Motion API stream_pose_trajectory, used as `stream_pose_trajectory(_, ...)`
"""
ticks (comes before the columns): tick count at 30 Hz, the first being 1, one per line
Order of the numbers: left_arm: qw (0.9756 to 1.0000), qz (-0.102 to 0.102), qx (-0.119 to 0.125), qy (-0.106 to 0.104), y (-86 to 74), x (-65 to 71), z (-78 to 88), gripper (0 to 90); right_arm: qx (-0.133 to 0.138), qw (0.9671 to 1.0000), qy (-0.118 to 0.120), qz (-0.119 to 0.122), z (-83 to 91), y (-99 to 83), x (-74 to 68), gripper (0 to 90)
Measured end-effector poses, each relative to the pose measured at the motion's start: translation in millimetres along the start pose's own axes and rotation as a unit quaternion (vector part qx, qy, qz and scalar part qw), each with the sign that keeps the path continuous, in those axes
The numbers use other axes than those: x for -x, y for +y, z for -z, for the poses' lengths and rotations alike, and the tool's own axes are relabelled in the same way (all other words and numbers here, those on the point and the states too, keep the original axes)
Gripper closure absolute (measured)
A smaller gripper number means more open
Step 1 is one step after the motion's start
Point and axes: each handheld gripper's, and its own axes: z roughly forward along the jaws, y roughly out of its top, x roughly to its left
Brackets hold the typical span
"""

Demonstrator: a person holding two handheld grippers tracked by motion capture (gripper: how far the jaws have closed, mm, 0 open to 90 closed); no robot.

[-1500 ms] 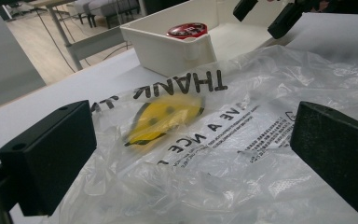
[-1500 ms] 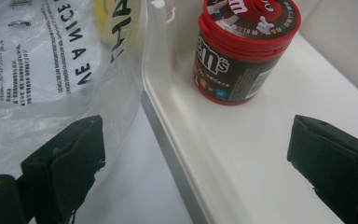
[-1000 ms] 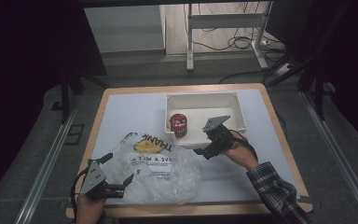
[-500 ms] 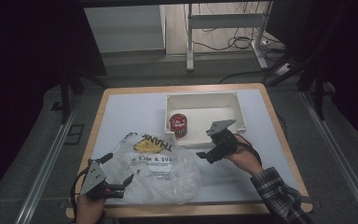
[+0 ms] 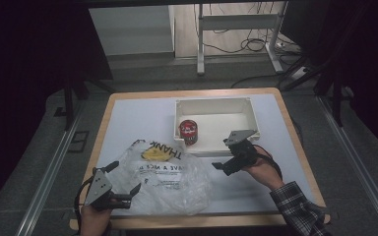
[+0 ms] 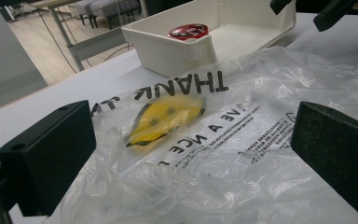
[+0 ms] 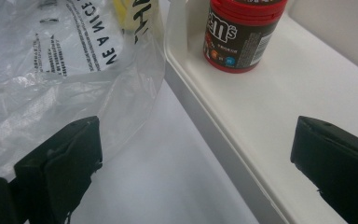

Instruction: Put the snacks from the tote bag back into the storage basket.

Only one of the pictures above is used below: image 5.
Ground white plastic bin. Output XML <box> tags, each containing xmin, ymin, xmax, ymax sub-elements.
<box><xmin>172</xmin><ymin>96</ymin><xmax>261</xmax><ymax>157</ymax></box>

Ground yellow item inside bag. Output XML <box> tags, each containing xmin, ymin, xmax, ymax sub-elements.
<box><xmin>141</xmin><ymin>146</ymin><xmax>175</xmax><ymax>162</ymax></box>

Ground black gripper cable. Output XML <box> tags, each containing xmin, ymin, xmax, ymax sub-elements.
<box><xmin>73</xmin><ymin>178</ymin><xmax>95</xmax><ymax>232</ymax></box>
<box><xmin>251</xmin><ymin>144</ymin><xmax>284</xmax><ymax>181</ymax></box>

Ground dark metal stand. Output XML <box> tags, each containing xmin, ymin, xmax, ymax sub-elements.
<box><xmin>62</xmin><ymin>77</ymin><xmax>116</xmax><ymax>132</ymax></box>
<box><xmin>281</xmin><ymin>55</ymin><xmax>347</xmax><ymax>128</ymax></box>

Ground white partition panel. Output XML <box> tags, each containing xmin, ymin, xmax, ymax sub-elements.
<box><xmin>88</xmin><ymin>4</ymin><xmax>175</xmax><ymax>56</ymax></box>

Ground black floor cables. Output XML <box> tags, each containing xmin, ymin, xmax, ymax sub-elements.
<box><xmin>193</xmin><ymin>3</ymin><xmax>304</xmax><ymax>89</ymax></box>

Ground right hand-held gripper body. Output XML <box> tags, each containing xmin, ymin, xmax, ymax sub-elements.
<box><xmin>221</xmin><ymin>129</ymin><xmax>261</xmax><ymax>177</ymax></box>

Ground white power strip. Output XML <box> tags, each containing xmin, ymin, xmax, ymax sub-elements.
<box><xmin>289</xmin><ymin>66</ymin><xmax>308</xmax><ymax>81</ymax></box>

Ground red labelled tin can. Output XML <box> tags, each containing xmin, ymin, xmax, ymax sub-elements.
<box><xmin>178</xmin><ymin>119</ymin><xmax>199</xmax><ymax>147</ymax></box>

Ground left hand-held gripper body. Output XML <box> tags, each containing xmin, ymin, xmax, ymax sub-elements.
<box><xmin>84</xmin><ymin>167</ymin><xmax>133</xmax><ymax>211</ymax></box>

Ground white metal desk frame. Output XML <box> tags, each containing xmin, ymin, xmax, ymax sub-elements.
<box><xmin>196</xmin><ymin>1</ymin><xmax>288</xmax><ymax>76</ymax></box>

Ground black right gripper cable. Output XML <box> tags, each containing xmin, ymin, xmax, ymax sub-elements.
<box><xmin>251</xmin><ymin>144</ymin><xmax>284</xmax><ymax>181</ymax></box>

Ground clear plastic shopping bag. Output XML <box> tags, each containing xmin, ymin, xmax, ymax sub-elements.
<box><xmin>106</xmin><ymin>139</ymin><xmax>214</xmax><ymax>216</ymax></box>

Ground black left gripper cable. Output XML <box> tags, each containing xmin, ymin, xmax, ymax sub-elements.
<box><xmin>73</xmin><ymin>178</ymin><xmax>95</xmax><ymax>232</ymax></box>

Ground person's left hand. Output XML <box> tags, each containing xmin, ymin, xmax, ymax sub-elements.
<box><xmin>79</xmin><ymin>198</ymin><xmax>113</xmax><ymax>236</ymax></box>

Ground person's right hand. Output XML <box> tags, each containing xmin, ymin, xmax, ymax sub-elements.
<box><xmin>241</xmin><ymin>146</ymin><xmax>284</xmax><ymax>192</ymax></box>

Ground metal floor rail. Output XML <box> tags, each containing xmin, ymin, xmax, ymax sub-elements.
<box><xmin>315</xmin><ymin>94</ymin><xmax>378</xmax><ymax>236</ymax></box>
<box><xmin>14</xmin><ymin>99</ymin><xmax>85</xmax><ymax>236</ymax></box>

